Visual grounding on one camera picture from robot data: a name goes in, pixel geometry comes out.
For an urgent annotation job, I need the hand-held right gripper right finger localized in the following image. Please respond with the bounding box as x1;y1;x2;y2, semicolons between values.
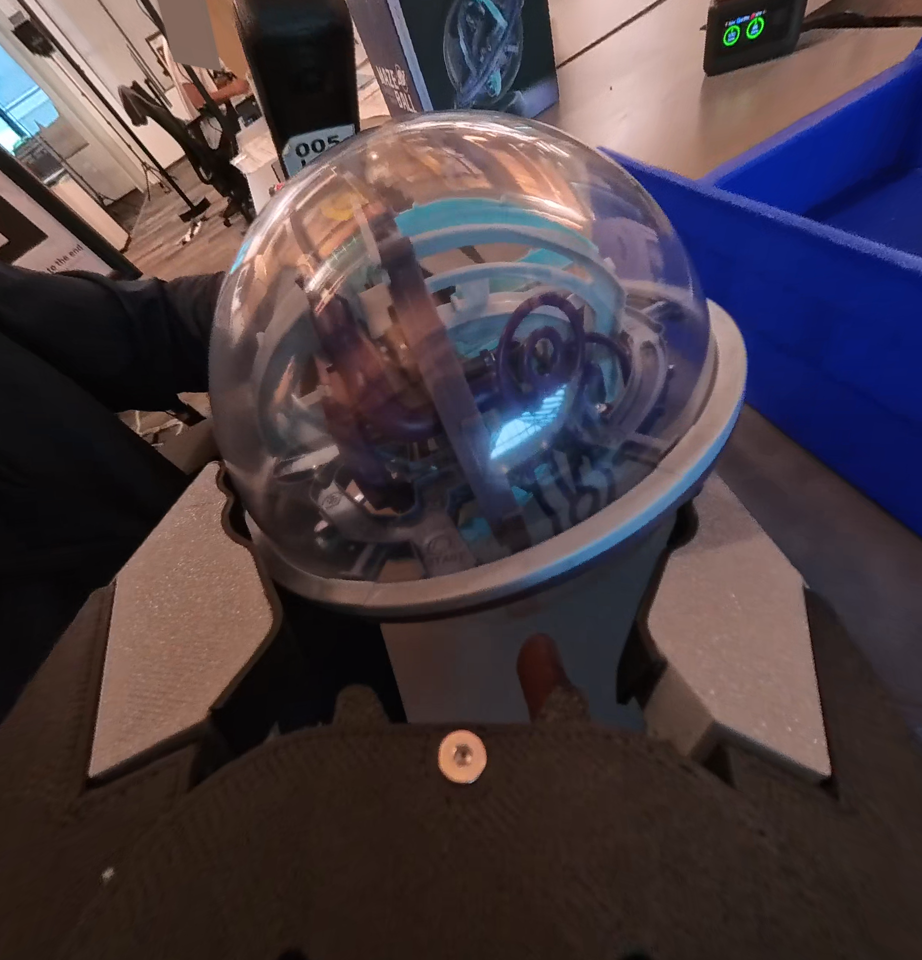
635;473;834;784

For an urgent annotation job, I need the black device with green display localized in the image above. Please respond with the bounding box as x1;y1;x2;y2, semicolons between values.
702;0;808;76

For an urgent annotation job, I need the clear maze ball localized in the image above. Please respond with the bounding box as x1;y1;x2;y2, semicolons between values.
208;111;748;617

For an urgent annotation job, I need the black cylinder with white label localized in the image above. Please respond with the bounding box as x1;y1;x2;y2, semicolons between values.
232;0;362;181

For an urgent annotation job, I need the person's dark clothed body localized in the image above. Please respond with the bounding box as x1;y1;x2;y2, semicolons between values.
0;352;211;751

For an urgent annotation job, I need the person's left forearm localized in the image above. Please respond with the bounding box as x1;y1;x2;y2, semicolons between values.
0;254;226;420

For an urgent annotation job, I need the grey maze ball stand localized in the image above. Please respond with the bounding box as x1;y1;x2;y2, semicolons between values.
378;517;687;731

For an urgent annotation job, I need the blue plastic bin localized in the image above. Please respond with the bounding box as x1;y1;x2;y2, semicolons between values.
597;14;922;514

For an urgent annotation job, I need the black office chair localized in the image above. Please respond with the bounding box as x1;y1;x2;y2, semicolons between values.
118;75;258;227

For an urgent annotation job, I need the white printed tag sign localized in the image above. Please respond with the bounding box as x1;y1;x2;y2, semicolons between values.
0;130;143;279

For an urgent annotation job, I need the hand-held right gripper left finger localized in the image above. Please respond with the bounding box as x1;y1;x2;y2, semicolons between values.
88;458;285;782

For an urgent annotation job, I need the white cabinet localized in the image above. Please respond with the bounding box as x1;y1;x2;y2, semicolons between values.
230;149;284;219

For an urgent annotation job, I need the dark maze ball packaging box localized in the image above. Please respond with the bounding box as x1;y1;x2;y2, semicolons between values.
346;0;561;121

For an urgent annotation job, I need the glass window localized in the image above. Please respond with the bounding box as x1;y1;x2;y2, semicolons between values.
0;25;64;161

